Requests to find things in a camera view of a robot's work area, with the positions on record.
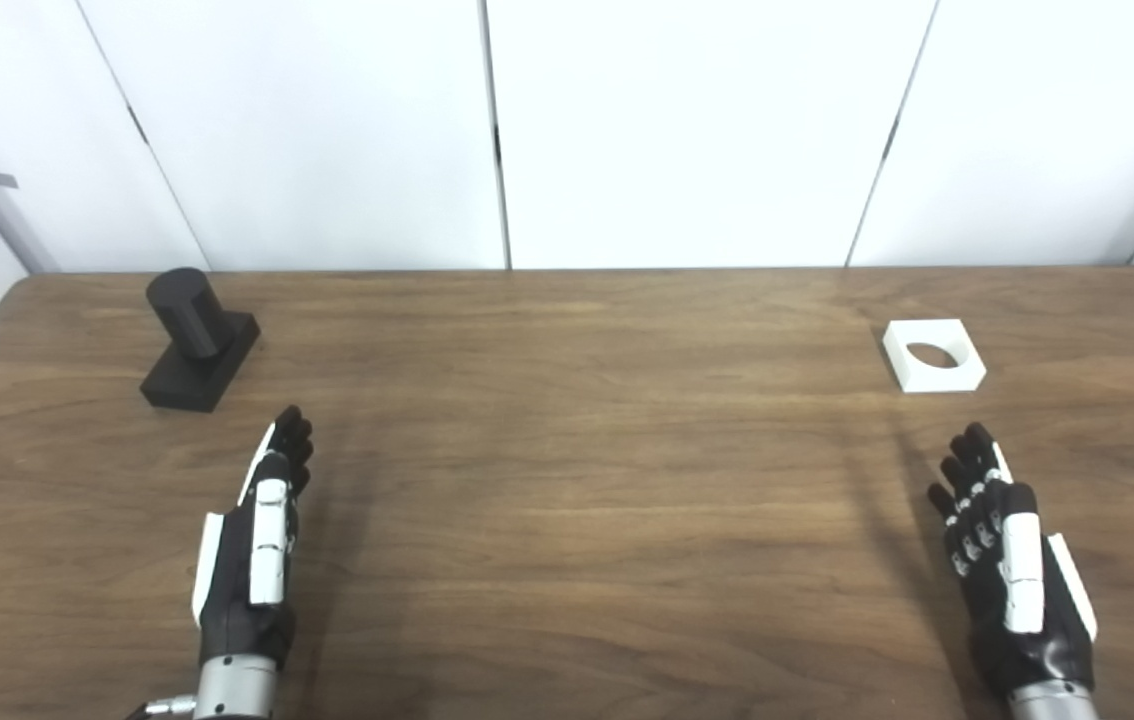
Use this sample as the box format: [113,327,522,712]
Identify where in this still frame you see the black peg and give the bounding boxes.
[139,267,261,413]

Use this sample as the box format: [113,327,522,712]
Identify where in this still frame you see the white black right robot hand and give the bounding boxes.
[928,422,1099,696]

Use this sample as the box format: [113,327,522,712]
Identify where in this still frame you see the white square piece with hole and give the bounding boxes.
[882,319,987,394]

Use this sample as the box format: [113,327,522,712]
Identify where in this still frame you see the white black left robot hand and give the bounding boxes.
[190,404,315,671]

